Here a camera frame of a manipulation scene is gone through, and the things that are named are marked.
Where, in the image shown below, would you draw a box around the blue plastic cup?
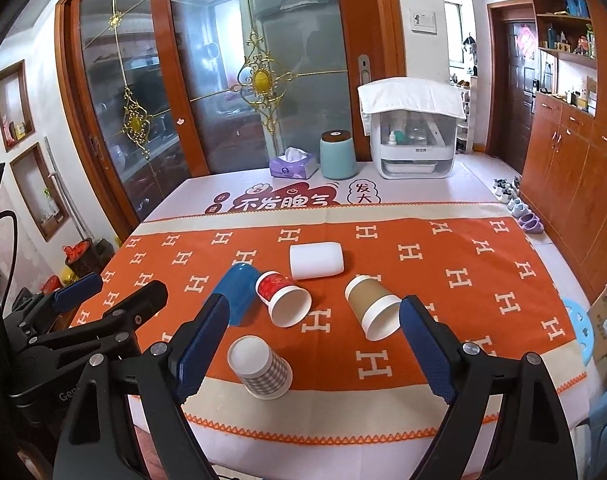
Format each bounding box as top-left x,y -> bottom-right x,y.
214,263 -> 261,326

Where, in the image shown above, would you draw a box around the orange H-pattern tablecloth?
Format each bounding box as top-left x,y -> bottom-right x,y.
75,203 -> 589,445

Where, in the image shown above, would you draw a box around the red paper cup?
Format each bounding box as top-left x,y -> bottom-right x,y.
255,271 -> 312,328

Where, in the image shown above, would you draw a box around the grey checked paper cup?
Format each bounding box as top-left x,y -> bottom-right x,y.
226,336 -> 293,401

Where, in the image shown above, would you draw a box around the wooden glass sliding door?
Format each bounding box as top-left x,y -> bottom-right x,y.
55,0 -> 405,237

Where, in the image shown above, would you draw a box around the purple slippers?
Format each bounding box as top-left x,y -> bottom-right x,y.
518,212 -> 544,235

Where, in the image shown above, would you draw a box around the white paper cup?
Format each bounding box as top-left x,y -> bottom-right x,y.
290,242 -> 345,281

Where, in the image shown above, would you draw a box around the brown sleeved paper cup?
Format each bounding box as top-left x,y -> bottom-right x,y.
345,275 -> 401,341

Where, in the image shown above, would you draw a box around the white countertop appliance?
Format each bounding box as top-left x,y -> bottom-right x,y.
369,110 -> 456,180

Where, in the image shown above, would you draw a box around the white cloth on appliance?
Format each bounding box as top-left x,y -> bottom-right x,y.
358,77 -> 465,119

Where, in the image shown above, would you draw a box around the wooden wall cabinet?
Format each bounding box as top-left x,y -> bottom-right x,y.
520,0 -> 607,299

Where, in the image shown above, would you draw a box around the teal canister brown lid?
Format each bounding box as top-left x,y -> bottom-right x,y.
320,130 -> 358,180

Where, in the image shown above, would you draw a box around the black cable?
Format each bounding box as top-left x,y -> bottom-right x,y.
0,209 -> 20,316

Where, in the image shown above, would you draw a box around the purple tissue box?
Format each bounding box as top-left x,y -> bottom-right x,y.
269,148 -> 319,180

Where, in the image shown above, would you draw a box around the white wall switch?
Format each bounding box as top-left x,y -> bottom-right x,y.
411,10 -> 438,35

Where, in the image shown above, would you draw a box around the blue plastic stool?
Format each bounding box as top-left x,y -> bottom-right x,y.
563,298 -> 595,366

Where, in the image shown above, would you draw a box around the dark wooden entrance door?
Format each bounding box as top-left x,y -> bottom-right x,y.
486,0 -> 538,172

